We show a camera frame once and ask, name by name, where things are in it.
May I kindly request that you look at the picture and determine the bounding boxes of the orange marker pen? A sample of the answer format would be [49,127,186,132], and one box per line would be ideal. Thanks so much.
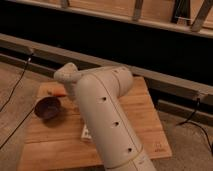
[47,91,67,97]

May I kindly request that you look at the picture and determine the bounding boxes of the grey metal floor rail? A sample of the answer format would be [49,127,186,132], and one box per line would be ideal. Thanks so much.
[0,33,213,126]

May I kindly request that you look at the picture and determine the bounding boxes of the black cable on floor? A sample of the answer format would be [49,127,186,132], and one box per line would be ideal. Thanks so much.
[0,53,36,150]

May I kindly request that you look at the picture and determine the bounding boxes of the black cable at right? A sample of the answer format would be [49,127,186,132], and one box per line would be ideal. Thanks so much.
[175,96,213,156]

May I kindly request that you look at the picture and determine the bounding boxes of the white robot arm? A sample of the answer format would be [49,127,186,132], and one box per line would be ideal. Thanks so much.
[54,63,156,171]

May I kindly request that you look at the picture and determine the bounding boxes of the dark purple ceramic bowl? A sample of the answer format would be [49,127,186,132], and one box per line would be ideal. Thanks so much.
[34,97,61,120]

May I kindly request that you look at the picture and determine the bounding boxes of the wooden shelf frame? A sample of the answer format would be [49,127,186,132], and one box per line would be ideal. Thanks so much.
[5,0,213,39]

